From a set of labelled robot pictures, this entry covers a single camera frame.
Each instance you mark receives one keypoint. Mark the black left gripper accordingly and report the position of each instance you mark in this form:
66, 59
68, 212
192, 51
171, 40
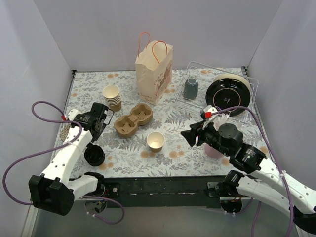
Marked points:
100, 118

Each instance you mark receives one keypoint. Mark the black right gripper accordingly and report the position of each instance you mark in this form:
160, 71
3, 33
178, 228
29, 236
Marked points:
199, 134

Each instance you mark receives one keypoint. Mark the single brown paper cup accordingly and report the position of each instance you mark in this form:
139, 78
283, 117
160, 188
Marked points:
155, 140

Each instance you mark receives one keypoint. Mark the printed kraft paper bag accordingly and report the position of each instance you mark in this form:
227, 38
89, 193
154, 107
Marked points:
153, 66

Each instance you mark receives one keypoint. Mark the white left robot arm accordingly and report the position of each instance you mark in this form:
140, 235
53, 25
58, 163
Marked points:
53, 190

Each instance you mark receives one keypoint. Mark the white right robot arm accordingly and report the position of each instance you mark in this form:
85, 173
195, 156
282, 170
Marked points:
255, 175

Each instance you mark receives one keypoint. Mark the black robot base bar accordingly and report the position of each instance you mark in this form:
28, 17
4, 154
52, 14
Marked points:
163, 191

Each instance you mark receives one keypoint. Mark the stack of brown paper cups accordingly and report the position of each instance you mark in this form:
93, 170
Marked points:
111, 94

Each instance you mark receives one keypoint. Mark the stacked brown pulp cup carriers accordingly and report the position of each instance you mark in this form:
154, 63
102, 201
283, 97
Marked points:
128, 125

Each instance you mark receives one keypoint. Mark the pink straw holder cup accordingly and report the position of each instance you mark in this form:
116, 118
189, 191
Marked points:
212, 153

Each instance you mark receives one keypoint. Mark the stack of black cup lids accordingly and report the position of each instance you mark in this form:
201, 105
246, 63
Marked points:
94, 155

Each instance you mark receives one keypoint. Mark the patterned ceramic bowl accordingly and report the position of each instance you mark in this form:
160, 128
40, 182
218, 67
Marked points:
64, 132

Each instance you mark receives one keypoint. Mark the floral paper table mat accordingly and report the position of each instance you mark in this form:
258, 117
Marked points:
132, 157

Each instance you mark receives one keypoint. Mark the dark teal ceramic cup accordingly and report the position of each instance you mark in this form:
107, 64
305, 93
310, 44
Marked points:
190, 88

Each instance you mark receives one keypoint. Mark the cream ceramic plate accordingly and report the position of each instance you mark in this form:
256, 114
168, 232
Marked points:
233, 76

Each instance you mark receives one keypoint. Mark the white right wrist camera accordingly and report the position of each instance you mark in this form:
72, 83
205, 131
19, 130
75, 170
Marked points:
209, 117

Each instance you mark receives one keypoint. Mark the white wire dish rack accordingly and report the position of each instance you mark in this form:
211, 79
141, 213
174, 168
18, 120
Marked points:
223, 94

